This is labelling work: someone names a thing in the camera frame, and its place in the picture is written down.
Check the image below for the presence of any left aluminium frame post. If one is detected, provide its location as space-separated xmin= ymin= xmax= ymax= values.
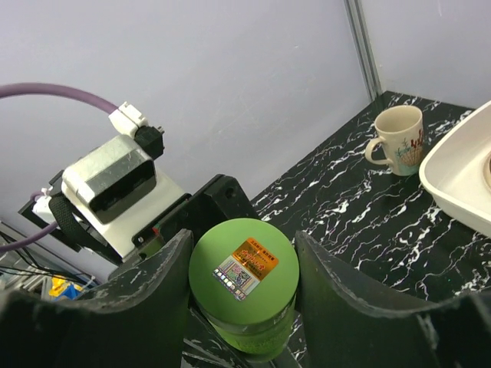
xmin=344 ymin=0 xmax=383 ymax=100

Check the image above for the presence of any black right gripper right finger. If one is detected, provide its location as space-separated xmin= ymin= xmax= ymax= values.
xmin=295 ymin=232 xmax=490 ymax=367

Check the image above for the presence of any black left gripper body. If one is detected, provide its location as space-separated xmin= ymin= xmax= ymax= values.
xmin=108 ymin=174 xmax=258 ymax=280

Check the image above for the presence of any green pill bottle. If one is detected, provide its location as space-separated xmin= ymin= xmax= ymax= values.
xmin=200 ymin=295 xmax=296 ymax=361

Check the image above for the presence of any white rectangular basin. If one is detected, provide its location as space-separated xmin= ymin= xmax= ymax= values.
xmin=419 ymin=103 xmax=490 ymax=237

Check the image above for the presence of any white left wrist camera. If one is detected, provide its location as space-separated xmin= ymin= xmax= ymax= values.
xmin=28 ymin=102 xmax=185 ymax=265

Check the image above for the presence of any beige floral mug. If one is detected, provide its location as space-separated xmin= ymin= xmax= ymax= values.
xmin=364 ymin=105 xmax=424 ymax=176

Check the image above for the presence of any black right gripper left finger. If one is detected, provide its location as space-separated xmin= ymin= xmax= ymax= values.
xmin=1 ymin=229 xmax=193 ymax=367

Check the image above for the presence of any green bottle cap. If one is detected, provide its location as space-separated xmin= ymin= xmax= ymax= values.
xmin=189 ymin=218 xmax=299 ymax=328

